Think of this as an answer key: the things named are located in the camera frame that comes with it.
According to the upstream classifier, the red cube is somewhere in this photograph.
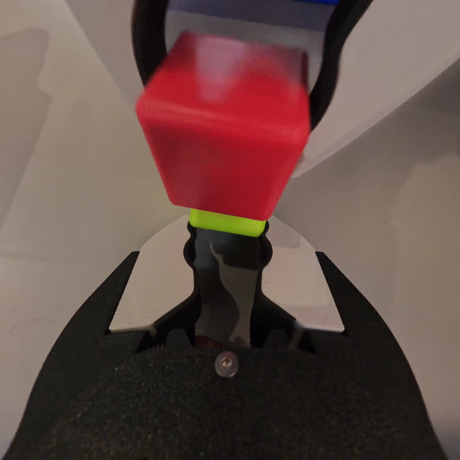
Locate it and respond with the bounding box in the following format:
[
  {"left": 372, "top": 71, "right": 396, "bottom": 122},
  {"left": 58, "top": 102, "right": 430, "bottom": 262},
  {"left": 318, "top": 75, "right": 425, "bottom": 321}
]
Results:
[{"left": 135, "top": 30, "right": 311, "bottom": 220}]

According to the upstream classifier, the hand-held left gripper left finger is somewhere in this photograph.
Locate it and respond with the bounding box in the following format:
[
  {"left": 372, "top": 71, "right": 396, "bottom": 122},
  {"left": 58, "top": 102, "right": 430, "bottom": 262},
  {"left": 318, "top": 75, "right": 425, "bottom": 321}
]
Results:
[{"left": 109, "top": 219, "right": 200, "bottom": 345}]

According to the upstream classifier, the green cube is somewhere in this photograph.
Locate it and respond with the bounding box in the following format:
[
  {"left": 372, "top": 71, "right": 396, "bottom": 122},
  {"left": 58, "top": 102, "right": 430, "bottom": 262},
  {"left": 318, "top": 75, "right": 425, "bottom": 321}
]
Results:
[{"left": 189, "top": 208, "right": 268, "bottom": 238}]

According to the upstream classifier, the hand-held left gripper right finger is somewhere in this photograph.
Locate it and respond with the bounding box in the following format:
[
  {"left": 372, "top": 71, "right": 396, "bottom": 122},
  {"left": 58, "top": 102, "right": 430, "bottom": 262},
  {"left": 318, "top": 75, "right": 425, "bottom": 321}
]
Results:
[{"left": 250, "top": 217, "right": 345, "bottom": 347}]

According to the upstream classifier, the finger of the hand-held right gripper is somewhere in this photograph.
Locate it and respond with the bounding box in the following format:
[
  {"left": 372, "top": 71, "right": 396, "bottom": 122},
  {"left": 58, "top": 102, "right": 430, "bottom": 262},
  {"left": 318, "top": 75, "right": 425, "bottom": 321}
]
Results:
[
  {"left": 293, "top": 0, "right": 460, "bottom": 179},
  {"left": 65, "top": 0, "right": 174, "bottom": 108}
]

